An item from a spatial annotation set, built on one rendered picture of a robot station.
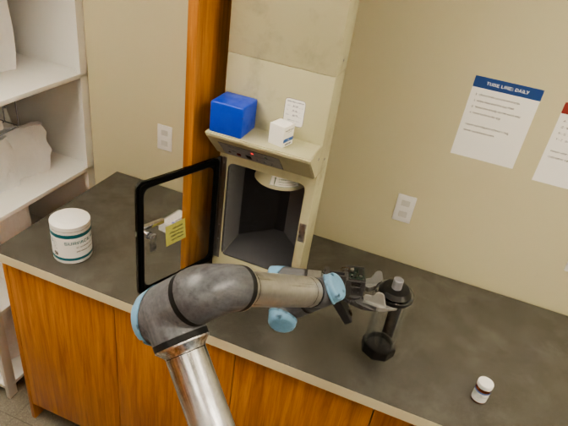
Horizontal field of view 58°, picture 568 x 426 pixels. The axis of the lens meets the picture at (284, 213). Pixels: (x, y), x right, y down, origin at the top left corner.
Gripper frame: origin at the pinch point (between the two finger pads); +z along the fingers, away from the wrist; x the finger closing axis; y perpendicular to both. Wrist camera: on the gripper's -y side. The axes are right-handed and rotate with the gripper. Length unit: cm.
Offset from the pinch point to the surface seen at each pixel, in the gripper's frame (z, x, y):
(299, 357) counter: -23.8, -4.1, -23.5
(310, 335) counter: -21.0, 6.1, -23.7
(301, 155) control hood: -29.4, 14.3, 34.0
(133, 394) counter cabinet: -84, 10, -68
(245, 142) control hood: -45, 18, 35
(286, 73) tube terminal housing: -36, 27, 52
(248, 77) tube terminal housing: -47, 30, 50
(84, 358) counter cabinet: -104, 15, -58
